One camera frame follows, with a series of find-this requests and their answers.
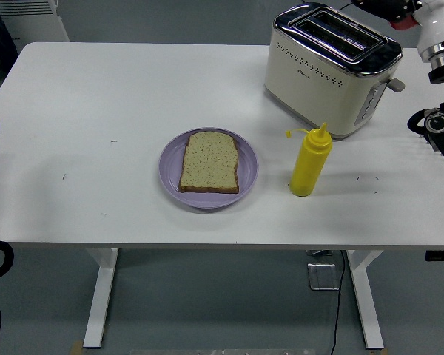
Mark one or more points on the yellow squeeze bottle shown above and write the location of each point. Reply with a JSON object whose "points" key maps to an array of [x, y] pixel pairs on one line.
{"points": [[309, 166]]}

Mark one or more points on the black table control panel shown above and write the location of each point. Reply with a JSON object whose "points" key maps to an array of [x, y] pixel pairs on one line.
{"points": [[442, 255]]}

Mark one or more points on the red squeeze bottle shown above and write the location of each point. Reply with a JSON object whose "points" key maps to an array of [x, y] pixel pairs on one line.
{"points": [[403, 23]]}

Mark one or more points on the cream and chrome toaster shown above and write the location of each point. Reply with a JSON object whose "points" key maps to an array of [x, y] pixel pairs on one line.
{"points": [[318, 85]]}

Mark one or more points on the person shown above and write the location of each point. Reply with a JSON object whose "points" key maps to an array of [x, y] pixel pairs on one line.
{"points": [[1, 33]]}

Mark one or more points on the white table leg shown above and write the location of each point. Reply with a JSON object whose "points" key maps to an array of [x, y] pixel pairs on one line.
{"points": [[366, 296], [100, 296]]}

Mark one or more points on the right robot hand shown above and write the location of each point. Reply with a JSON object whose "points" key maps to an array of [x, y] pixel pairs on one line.
{"points": [[438, 26]]}

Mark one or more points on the metal floor socket box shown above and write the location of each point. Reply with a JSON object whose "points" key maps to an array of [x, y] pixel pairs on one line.
{"points": [[323, 276]]}

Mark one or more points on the white floor appliance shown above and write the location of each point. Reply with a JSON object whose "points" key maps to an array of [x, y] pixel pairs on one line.
{"points": [[40, 22]]}

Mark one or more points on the slice of bread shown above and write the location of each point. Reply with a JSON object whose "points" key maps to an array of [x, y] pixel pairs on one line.
{"points": [[209, 162]]}

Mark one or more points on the purple round plate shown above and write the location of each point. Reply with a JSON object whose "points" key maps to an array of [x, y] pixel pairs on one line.
{"points": [[170, 174]]}

